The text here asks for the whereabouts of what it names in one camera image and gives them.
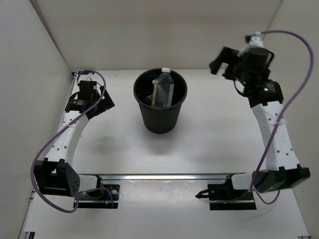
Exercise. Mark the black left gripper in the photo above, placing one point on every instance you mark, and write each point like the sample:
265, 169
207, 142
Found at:
106, 104

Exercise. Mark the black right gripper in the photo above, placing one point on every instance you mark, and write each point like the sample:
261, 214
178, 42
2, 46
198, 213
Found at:
228, 56

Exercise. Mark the clear square plastic bottle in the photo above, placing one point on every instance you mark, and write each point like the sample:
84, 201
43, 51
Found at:
163, 90

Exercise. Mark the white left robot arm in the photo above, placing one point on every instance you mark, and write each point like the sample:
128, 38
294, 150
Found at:
54, 174

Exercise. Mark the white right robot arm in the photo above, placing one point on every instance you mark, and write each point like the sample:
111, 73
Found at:
283, 169

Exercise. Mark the black ribbed plastic bin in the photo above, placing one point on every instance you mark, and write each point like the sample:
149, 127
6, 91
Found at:
159, 121

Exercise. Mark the left blue corner label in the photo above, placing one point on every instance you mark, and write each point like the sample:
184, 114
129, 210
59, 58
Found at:
86, 73

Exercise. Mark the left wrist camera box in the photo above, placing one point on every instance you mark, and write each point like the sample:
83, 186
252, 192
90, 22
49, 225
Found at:
87, 90

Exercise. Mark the aluminium table edge rail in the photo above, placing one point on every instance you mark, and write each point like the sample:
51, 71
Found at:
163, 177

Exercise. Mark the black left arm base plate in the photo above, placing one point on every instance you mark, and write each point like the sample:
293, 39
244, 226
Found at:
101, 199

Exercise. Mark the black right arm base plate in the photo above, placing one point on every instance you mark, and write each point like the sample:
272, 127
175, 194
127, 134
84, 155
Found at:
223, 197

